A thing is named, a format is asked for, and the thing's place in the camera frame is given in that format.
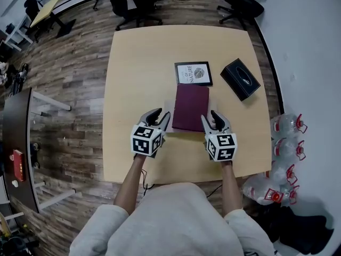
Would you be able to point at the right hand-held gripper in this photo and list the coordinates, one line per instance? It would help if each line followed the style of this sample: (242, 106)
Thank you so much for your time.
(221, 147)

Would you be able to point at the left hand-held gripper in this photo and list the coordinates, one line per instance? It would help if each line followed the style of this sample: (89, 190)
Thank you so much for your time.
(144, 141)

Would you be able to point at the maroon book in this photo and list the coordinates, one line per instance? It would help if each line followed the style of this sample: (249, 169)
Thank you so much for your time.
(190, 105)

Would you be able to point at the person's right forearm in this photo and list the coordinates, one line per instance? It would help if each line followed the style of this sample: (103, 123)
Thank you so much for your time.
(231, 188)

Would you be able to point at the person's left forearm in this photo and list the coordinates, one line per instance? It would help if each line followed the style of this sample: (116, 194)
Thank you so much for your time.
(130, 185)

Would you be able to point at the light wooden table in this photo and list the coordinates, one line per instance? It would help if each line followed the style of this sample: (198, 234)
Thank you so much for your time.
(138, 76)

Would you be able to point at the black tissue box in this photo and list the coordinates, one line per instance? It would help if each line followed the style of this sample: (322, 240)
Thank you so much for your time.
(239, 80)

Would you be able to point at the black framed picture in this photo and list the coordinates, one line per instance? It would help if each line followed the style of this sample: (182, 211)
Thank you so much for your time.
(193, 73)

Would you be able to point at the person's beige clothing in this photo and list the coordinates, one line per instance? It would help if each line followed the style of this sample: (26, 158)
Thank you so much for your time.
(173, 223)

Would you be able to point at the dark brown table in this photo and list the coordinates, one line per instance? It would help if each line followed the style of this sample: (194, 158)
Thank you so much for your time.
(16, 121)

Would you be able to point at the red box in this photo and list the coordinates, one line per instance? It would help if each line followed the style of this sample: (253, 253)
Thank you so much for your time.
(19, 165)

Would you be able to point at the small white object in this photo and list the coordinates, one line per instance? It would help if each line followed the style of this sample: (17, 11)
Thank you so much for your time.
(15, 183)

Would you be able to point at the small yellow table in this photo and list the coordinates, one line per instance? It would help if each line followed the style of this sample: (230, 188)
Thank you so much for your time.
(48, 8)

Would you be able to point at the white desk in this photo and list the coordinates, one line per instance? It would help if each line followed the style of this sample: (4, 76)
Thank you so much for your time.
(20, 36)

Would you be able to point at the black pot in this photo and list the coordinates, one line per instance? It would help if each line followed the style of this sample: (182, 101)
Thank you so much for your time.
(9, 28)

